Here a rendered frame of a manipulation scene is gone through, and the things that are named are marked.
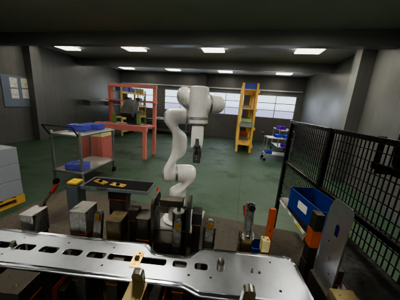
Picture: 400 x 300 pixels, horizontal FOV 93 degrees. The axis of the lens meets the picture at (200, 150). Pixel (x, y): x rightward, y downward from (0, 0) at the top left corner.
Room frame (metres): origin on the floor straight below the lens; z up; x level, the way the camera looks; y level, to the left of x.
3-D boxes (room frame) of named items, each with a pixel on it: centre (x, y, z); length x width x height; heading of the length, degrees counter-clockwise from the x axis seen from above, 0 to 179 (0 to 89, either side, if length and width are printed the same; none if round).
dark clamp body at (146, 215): (0.87, 0.25, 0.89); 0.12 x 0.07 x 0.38; 177
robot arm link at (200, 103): (0.85, 0.02, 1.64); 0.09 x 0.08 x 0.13; 106
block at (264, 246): (0.75, -0.33, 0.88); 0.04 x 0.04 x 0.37; 87
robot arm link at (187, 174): (1.26, 0.11, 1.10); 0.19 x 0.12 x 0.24; 106
